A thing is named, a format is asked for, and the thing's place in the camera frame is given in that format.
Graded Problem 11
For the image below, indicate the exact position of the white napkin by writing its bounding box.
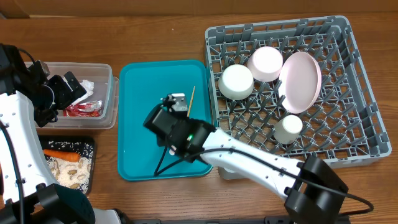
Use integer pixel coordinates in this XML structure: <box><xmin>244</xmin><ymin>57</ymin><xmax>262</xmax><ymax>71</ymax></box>
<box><xmin>72</xmin><ymin>80</ymin><xmax>95</xmax><ymax>105</ymax></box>

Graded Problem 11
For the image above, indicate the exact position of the red snack wrapper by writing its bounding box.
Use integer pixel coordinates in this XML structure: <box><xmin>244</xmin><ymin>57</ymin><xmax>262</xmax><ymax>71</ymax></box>
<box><xmin>63</xmin><ymin>100</ymin><xmax>103</xmax><ymax>117</ymax></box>

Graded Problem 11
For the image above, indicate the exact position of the orange carrot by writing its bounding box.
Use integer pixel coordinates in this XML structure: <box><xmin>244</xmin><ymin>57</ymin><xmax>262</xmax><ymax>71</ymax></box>
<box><xmin>43</xmin><ymin>149</ymin><xmax>80</xmax><ymax>162</ymax></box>

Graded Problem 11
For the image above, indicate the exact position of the nuts and rice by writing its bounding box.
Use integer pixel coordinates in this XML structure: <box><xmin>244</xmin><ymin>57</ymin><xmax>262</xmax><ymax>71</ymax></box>
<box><xmin>43</xmin><ymin>140</ymin><xmax>94</xmax><ymax>190</ymax></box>

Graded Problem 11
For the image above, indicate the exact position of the cream bowl with nuts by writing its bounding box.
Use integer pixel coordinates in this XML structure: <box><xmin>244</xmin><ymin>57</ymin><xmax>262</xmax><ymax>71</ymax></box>
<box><xmin>218</xmin><ymin>64</ymin><xmax>254</xmax><ymax>100</ymax></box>

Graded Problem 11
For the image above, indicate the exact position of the pink bowl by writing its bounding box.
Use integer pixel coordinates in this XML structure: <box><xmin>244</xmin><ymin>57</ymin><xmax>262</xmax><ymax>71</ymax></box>
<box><xmin>247</xmin><ymin>47</ymin><xmax>283</xmax><ymax>82</ymax></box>

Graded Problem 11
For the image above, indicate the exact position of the white paper cup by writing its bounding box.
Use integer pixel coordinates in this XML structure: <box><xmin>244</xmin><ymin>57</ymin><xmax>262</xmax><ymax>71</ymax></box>
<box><xmin>274</xmin><ymin>115</ymin><xmax>303</xmax><ymax>144</ymax></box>

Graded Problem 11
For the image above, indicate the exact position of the white round plate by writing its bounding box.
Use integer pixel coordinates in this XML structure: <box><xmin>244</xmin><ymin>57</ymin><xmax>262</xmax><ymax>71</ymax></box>
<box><xmin>278</xmin><ymin>52</ymin><xmax>322</xmax><ymax>114</ymax></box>

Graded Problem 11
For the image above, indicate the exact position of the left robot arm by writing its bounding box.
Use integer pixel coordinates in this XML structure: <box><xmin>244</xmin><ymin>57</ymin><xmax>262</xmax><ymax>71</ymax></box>
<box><xmin>1</xmin><ymin>44</ymin><xmax>95</xmax><ymax>223</ymax></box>

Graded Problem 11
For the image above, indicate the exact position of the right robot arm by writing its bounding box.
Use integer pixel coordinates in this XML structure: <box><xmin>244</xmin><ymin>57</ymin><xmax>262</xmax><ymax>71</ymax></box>
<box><xmin>143</xmin><ymin>95</ymin><xmax>348</xmax><ymax>224</ymax></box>

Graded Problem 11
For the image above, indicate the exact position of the grey dishwasher rack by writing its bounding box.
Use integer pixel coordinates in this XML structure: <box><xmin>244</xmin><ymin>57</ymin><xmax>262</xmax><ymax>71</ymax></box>
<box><xmin>205</xmin><ymin>16</ymin><xmax>392</xmax><ymax>169</ymax></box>

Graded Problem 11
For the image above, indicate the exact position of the clear plastic bin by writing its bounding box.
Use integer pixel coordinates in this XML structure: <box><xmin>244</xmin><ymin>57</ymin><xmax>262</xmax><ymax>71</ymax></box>
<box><xmin>44</xmin><ymin>62</ymin><xmax>119</xmax><ymax>129</ymax></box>

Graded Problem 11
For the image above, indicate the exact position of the teal plastic tray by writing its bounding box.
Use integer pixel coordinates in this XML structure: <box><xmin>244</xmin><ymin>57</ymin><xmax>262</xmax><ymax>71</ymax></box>
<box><xmin>118</xmin><ymin>60</ymin><xmax>212</xmax><ymax>181</ymax></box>

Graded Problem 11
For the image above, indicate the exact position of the wooden chopstick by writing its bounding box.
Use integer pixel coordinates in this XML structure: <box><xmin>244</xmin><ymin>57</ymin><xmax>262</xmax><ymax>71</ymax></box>
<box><xmin>187</xmin><ymin>86</ymin><xmax>196</xmax><ymax>117</ymax></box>

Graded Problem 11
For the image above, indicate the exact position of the black plastic tray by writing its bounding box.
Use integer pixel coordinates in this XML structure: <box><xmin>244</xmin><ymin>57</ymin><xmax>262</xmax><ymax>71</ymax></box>
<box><xmin>37</xmin><ymin>134</ymin><xmax>97</xmax><ymax>196</ymax></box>

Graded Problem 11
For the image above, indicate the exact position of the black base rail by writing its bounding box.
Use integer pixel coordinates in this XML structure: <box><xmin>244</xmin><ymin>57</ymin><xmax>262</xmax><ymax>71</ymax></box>
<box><xmin>124</xmin><ymin>214</ymin><xmax>351</xmax><ymax>224</ymax></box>

